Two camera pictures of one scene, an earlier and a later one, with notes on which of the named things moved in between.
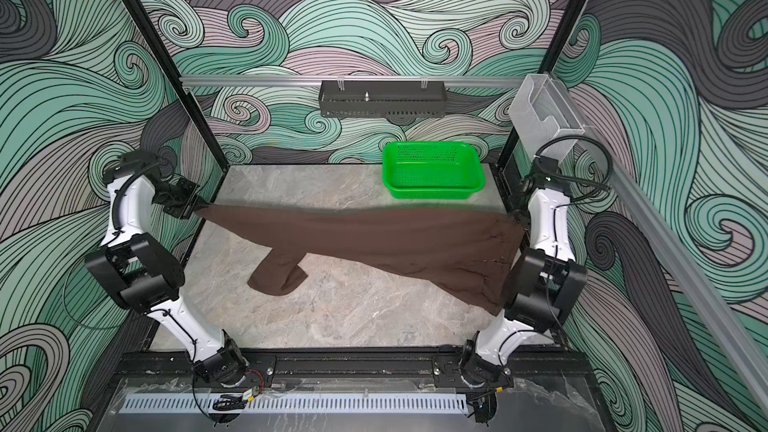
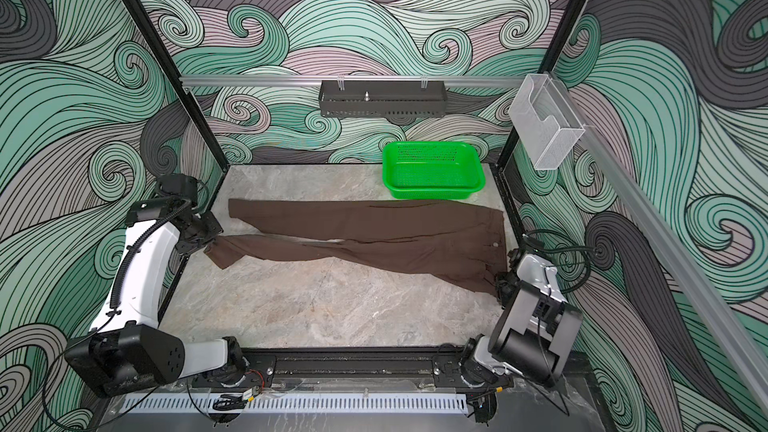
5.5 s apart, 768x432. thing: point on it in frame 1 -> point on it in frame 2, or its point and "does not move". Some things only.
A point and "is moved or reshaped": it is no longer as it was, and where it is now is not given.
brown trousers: (466, 255) is moved or reshaped
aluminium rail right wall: (673, 248) does not move
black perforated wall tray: (382, 98) does not move
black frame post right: (559, 40) does not move
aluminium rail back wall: (350, 80) does not move
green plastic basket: (432, 169) does not move
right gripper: (523, 220) -> (501, 280)
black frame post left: (167, 60) does not move
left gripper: (185, 210) -> (214, 229)
